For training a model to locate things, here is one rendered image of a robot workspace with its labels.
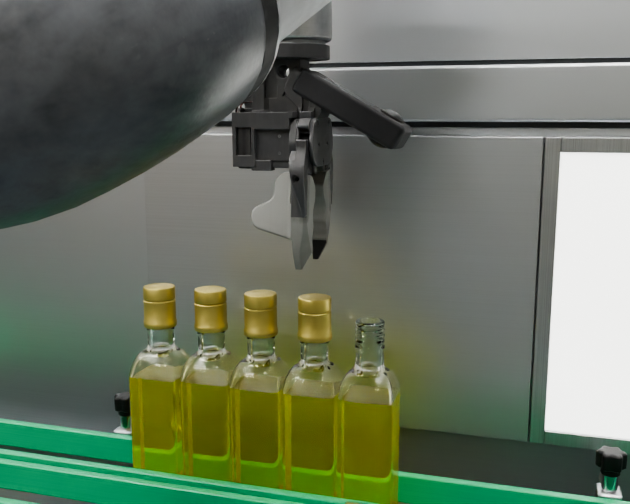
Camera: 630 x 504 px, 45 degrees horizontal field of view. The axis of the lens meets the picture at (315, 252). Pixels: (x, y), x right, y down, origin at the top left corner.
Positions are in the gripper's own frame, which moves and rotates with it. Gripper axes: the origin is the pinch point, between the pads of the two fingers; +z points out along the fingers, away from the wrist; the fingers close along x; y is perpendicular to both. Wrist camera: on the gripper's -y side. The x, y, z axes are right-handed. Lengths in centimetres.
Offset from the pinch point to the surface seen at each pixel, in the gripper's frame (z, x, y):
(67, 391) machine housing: 24.2, -14.9, 40.4
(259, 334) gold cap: 8.5, 1.8, 5.4
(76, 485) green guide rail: 25.5, 6.4, 24.9
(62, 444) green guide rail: 26.0, -3.1, 33.3
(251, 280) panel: 6.1, -12.0, 11.6
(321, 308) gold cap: 5.4, 1.4, -1.0
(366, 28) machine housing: -23.0, -15.1, -1.7
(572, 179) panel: -6.7, -12.3, -24.5
